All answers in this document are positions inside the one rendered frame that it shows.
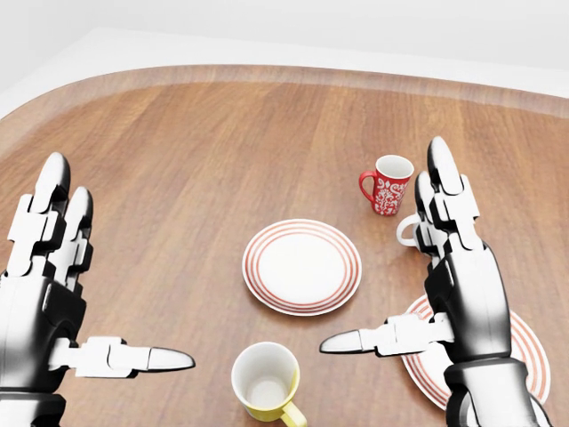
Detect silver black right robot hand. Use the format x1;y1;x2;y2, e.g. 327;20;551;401
318;135;522;367

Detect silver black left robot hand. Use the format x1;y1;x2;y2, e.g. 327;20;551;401
0;151;196;395

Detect white plate with red rings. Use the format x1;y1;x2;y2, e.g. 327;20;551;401
242;218;363;318
401;294;551;411

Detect red patterned mug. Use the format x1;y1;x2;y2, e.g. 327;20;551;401
358;154;415;217

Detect yellow and white mug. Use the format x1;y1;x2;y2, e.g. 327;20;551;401
230;341;309;427

